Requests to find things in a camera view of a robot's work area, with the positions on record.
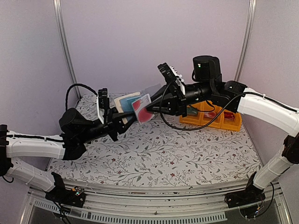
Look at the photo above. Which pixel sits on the green item in bin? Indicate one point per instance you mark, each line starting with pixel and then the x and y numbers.
pixel 192 111

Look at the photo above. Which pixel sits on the aluminium frame post right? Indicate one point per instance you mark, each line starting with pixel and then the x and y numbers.
pixel 246 39

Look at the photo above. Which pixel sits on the floral patterned table mat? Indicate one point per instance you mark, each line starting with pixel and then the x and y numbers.
pixel 155 155

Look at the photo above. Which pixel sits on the aluminium front rail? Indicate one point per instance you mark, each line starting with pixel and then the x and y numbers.
pixel 202 204

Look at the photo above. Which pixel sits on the red cards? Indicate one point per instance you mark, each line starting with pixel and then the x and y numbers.
pixel 229 116

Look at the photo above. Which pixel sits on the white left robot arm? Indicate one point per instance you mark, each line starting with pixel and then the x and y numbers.
pixel 68 146

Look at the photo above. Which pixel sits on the yellow bin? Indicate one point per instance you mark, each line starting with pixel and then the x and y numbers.
pixel 209 111
pixel 194 120
pixel 232 121

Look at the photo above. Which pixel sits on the pink red item in bin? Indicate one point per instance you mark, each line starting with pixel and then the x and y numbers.
pixel 209 115

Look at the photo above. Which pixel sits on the yellow bin right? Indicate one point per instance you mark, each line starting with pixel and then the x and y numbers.
pixel 232 121

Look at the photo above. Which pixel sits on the aluminium frame post left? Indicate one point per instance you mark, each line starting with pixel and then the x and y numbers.
pixel 63 38

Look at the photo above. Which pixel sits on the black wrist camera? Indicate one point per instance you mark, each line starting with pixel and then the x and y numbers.
pixel 171 76
pixel 102 104

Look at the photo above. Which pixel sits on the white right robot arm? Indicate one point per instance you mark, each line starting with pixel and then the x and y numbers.
pixel 236 97

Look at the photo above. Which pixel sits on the teal green credit card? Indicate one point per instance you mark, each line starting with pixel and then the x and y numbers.
pixel 126 103

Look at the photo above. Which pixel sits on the aluminium frame post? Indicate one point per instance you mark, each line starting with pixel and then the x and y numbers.
pixel 63 38
pixel 246 39

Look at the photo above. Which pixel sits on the yellow bin middle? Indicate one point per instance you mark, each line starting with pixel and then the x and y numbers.
pixel 209 111

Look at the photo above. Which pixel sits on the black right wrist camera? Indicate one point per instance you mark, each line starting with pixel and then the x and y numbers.
pixel 171 76

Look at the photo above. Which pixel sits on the pink red circle card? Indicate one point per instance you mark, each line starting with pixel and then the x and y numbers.
pixel 139 107

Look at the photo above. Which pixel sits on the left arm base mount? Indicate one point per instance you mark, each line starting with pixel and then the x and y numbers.
pixel 60 194

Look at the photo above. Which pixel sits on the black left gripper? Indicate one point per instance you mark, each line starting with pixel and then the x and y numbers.
pixel 111 124

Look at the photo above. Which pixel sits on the yellow bin left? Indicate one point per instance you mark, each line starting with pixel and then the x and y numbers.
pixel 194 120

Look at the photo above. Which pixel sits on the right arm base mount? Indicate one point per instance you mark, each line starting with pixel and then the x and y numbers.
pixel 250 194

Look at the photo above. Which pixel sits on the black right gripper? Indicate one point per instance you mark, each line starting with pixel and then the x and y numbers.
pixel 180 100

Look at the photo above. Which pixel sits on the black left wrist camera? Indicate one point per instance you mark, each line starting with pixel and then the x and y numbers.
pixel 102 104

